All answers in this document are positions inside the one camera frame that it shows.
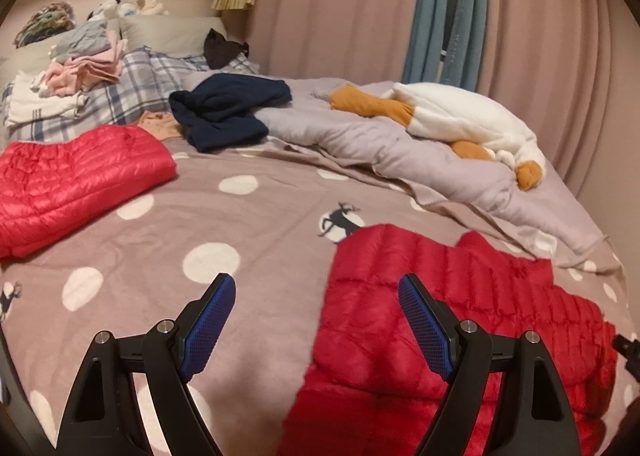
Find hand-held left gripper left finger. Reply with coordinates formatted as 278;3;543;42
52;273;237;456

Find pink clothes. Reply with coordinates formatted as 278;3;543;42
37;31;126;97

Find grey pillow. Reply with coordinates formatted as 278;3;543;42
120;15;228;57
0;39;63;83

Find navy garment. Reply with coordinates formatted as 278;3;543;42
169;74;293;153

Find plaid pillow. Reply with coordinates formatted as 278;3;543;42
0;47;261;142

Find brown polka dot blanket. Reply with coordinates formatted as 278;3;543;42
0;136;631;456

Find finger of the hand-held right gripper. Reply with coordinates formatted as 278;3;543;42
612;333;640;373

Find grey garment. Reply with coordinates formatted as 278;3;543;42
50;20;113;62

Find beige plush toy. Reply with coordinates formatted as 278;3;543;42
135;0;170;17

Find blue curtain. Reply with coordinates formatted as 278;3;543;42
402;0;488;90

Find black cloth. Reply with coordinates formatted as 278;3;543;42
204;29;250;70

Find white plush goose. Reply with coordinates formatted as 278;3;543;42
329;81;543;192

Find red down jacket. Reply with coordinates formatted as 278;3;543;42
0;123;178;263
280;223;621;456

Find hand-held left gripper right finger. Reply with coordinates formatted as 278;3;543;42
397;273;583;456

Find grey duvet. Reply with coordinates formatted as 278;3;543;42
182;74;608;257

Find white plush toy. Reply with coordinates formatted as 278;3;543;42
89;0;138;21

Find pink curtain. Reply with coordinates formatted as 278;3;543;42
247;0;640;202

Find peach garment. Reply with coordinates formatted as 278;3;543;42
137;111;183;142

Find multicoloured knitted cloth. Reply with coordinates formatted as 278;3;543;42
12;1;76;48

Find white striped towel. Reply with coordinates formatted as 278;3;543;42
5;71;91;129

